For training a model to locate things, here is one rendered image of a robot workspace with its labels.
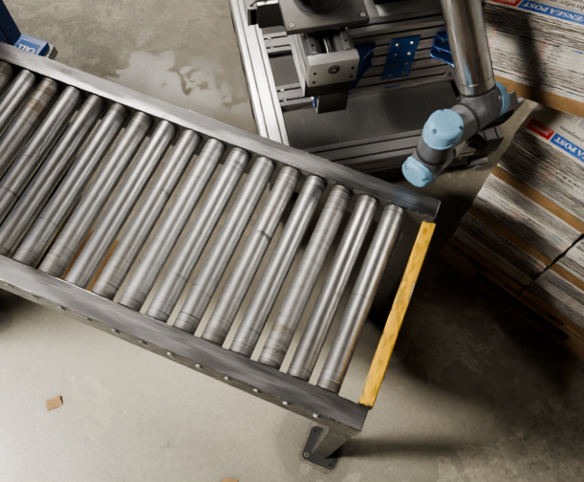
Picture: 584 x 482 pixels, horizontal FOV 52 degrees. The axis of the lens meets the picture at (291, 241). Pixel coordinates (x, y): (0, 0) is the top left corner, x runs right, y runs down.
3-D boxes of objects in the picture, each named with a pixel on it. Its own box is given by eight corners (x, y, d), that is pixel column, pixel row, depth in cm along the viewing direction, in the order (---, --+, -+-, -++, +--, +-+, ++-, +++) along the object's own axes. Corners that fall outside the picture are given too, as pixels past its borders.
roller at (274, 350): (341, 193, 144) (357, 192, 140) (264, 375, 126) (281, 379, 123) (330, 181, 141) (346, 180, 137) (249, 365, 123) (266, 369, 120)
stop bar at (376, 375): (436, 227, 134) (438, 223, 132) (372, 411, 118) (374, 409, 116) (421, 222, 135) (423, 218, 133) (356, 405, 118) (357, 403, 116)
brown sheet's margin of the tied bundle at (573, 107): (514, 49, 154) (515, 33, 151) (628, 81, 138) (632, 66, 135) (479, 83, 149) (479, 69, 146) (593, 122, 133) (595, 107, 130)
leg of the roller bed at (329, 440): (334, 442, 191) (361, 413, 129) (328, 460, 189) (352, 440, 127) (317, 435, 192) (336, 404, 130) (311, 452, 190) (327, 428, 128)
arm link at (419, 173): (431, 178, 129) (422, 195, 137) (462, 146, 133) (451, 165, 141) (403, 156, 131) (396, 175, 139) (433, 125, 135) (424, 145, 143)
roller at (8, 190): (89, 98, 152) (83, 86, 147) (-17, 256, 134) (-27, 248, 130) (72, 92, 153) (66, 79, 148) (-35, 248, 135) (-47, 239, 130)
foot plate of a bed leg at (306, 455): (350, 434, 193) (350, 433, 192) (334, 478, 187) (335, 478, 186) (311, 418, 194) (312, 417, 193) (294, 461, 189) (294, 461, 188)
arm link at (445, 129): (459, 92, 125) (444, 121, 135) (420, 119, 122) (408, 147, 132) (486, 117, 123) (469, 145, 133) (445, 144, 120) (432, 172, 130)
